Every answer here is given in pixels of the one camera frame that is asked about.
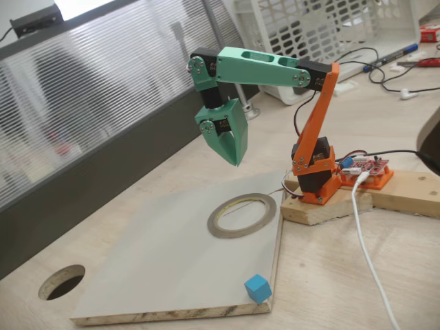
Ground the blue cube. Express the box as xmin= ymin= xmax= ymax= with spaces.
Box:
xmin=243 ymin=274 xmax=273 ymax=305

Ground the wooden base block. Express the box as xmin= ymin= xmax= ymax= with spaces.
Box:
xmin=280 ymin=187 xmax=374 ymax=227

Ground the white plastic block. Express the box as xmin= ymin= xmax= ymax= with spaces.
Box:
xmin=329 ymin=80 xmax=358 ymax=96

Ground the white-faced plywood board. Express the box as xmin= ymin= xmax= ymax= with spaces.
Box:
xmin=70 ymin=170 xmax=286 ymax=327

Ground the frosted ribbed partition panel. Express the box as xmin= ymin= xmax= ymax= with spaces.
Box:
xmin=0 ymin=0 xmax=262 ymax=279

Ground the red controller circuit board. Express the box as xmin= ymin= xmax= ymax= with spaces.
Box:
xmin=338 ymin=156 xmax=391 ymax=178

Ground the orange controller board holder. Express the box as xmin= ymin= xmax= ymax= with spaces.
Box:
xmin=338 ymin=164 xmax=395 ymax=190

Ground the white plastic lattice basket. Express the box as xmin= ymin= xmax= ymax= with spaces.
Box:
xmin=233 ymin=0 xmax=422 ymax=106

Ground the blue marker pen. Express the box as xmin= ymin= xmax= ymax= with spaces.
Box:
xmin=363 ymin=43 xmax=419 ymax=72

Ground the long wooden plank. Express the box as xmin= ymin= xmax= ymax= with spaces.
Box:
xmin=285 ymin=168 xmax=440 ymax=218

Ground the dark rounded object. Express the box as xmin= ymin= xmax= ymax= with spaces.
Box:
xmin=416 ymin=106 xmax=440 ymax=171

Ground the black box device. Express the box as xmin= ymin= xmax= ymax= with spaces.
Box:
xmin=9 ymin=3 xmax=65 ymax=38

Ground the red and white box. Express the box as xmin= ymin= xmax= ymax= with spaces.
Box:
xmin=419 ymin=27 xmax=440 ymax=44

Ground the metal partition post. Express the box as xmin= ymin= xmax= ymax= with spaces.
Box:
xmin=202 ymin=0 xmax=261 ymax=120

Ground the grey ring of tape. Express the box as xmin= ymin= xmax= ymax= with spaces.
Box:
xmin=207 ymin=192 xmax=277 ymax=239

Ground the red white black servo wire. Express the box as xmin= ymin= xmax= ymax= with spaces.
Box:
xmin=280 ymin=170 xmax=305 ymax=201

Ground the white USB cable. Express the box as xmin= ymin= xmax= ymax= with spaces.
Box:
xmin=350 ymin=171 xmax=402 ymax=330

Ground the thin black cable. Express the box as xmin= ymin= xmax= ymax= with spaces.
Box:
xmin=335 ymin=47 xmax=440 ymax=93

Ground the black power cable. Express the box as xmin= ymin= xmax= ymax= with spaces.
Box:
xmin=335 ymin=149 xmax=440 ymax=166

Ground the red-handled tool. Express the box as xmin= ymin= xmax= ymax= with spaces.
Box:
xmin=397 ymin=57 xmax=440 ymax=69

